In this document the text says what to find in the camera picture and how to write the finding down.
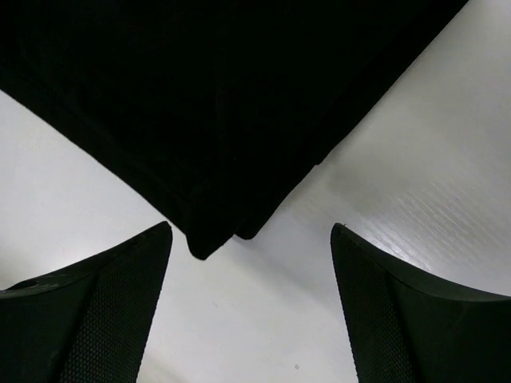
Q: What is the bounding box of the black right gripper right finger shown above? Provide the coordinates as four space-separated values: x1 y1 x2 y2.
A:
331 223 510 382

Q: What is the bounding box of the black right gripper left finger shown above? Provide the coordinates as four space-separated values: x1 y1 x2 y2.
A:
1 222 172 383

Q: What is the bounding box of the black skirt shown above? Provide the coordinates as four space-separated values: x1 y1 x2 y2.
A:
1 1 463 260

